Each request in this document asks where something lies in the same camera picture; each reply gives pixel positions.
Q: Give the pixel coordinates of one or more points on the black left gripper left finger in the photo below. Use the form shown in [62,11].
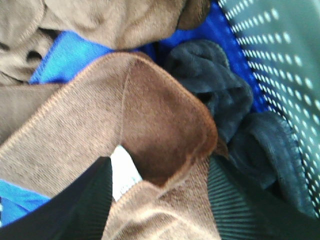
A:
[79,212]

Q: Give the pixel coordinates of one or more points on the grey perforated laundry basket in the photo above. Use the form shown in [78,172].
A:
[281,42]

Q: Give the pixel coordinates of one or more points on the blue towel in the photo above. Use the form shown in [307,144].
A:
[70,53]

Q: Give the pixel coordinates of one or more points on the dark grey towel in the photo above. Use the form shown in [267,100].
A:
[261,144]

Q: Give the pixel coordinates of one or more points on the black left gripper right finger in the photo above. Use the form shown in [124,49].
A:
[244,211]

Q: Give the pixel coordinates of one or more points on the brown microfibre towel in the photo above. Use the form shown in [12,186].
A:
[50,134]

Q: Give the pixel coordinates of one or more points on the brown towel in basket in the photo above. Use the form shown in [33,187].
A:
[28,29]

